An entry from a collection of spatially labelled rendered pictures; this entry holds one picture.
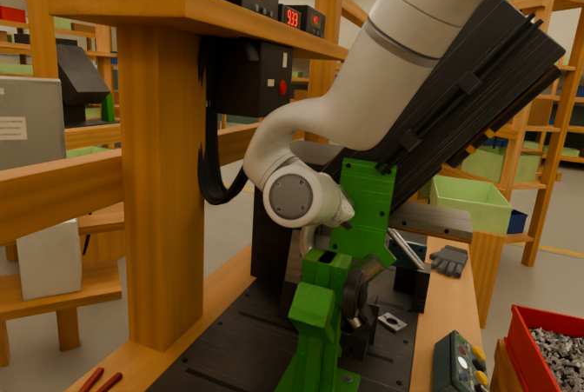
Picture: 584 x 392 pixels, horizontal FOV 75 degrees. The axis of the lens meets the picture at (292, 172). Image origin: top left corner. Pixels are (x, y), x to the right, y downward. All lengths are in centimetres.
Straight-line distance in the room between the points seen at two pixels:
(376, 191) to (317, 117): 39
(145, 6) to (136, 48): 15
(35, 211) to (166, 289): 28
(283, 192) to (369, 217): 35
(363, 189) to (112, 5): 56
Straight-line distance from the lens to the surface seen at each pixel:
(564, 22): 1000
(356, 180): 83
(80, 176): 71
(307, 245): 83
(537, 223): 378
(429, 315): 104
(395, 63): 41
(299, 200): 50
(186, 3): 55
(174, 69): 72
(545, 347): 111
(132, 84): 72
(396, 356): 88
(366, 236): 83
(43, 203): 68
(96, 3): 65
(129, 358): 89
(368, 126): 44
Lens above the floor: 144
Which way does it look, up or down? 14 degrees down
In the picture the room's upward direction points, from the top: 4 degrees clockwise
